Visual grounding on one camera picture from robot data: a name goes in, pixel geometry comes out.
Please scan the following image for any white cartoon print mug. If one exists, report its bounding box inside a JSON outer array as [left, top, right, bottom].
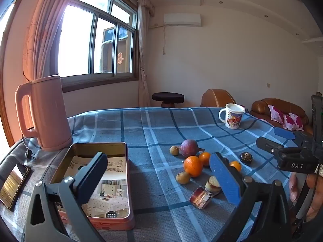
[[218, 103, 246, 130]]

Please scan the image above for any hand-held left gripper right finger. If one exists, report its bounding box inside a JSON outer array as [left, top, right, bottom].
[[209, 152, 293, 242]]

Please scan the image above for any wide pink curtain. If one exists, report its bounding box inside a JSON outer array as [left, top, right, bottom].
[[22, 0, 86, 86]]

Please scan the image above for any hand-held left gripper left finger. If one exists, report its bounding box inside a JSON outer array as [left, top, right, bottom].
[[21, 152, 109, 242]]

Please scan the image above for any black smartphone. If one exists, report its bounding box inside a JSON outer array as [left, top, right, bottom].
[[0, 163, 31, 209]]

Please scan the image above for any wrapped biscuit stack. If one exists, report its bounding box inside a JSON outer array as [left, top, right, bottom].
[[205, 176, 222, 196]]

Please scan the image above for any brown leather sofa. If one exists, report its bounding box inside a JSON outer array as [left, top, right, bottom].
[[251, 97, 309, 131]]

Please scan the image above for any printed paper leaflet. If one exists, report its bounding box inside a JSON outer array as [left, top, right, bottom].
[[63, 156, 130, 218]]

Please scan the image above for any white air conditioner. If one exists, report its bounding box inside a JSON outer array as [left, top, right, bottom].
[[164, 14, 201, 27]]

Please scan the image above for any large orange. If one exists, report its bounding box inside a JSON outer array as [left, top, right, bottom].
[[183, 156, 203, 177]]

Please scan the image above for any sliding glass window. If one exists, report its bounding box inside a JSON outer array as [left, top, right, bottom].
[[54, 0, 139, 92]]

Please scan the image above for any purple round fruit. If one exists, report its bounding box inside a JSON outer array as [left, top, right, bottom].
[[179, 139, 205, 158]]

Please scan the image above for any pink metal tin box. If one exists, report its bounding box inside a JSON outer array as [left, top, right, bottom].
[[49, 142, 136, 230]]

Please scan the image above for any person's right hand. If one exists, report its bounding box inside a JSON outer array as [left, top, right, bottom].
[[288, 172, 323, 221]]

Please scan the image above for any blue checked tablecloth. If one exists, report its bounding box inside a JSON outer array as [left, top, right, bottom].
[[0, 107, 313, 242]]

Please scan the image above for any narrow pale curtain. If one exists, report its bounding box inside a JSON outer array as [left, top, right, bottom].
[[137, 4, 152, 107]]

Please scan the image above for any black power cable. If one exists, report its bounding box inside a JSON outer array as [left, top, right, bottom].
[[21, 134, 38, 160]]

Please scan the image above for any dark round stool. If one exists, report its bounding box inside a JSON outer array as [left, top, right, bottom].
[[152, 92, 185, 108]]

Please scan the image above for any medium orange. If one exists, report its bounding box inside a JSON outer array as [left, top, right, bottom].
[[199, 152, 211, 167]]

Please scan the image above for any shiny red wrapped snack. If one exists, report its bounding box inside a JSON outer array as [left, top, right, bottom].
[[190, 187, 212, 210]]

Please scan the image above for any brown leather armchair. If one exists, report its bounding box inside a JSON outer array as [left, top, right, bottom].
[[200, 89, 238, 107]]

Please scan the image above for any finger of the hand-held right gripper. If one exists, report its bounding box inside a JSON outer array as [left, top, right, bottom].
[[274, 127, 314, 147], [256, 137, 319, 174]]

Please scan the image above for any pink floral cushion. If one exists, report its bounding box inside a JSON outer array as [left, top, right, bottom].
[[268, 105, 303, 131]]

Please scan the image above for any pink electric kettle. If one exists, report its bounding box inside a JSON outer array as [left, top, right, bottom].
[[15, 75, 73, 152]]

